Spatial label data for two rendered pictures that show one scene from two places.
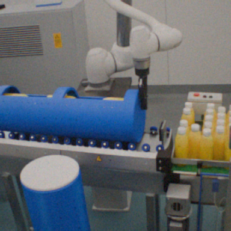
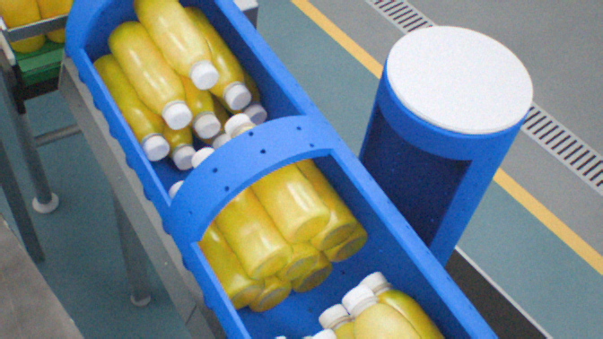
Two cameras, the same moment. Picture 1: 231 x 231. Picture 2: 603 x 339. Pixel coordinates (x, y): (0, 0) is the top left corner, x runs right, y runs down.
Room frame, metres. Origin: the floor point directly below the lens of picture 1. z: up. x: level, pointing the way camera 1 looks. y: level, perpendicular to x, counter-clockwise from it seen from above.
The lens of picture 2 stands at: (2.36, 0.63, 1.92)
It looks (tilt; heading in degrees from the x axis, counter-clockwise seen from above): 52 degrees down; 212
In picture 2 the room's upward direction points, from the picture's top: 10 degrees clockwise
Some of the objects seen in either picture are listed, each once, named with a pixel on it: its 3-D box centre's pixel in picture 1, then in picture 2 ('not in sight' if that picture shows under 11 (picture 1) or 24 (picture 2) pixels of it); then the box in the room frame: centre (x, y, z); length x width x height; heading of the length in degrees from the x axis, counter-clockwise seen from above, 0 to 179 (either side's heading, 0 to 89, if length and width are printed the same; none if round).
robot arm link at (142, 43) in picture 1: (142, 41); not in sight; (1.77, -0.16, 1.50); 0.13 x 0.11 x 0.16; 112
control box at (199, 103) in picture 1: (204, 103); not in sight; (1.92, -0.52, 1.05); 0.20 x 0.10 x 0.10; 71
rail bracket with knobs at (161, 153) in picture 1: (164, 161); not in sight; (1.51, -0.21, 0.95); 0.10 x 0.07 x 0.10; 161
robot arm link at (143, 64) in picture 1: (141, 62); not in sight; (1.76, -0.14, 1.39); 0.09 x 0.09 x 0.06
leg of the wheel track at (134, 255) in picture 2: (156, 216); (132, 243); (1.80, -0.19, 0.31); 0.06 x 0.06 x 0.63; 71
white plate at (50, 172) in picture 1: (49, 171); (459, 76); (1.39, 0.34, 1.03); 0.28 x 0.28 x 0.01
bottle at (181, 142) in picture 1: (181, 147); not in sight; (1.55, -0.31, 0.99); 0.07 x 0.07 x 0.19
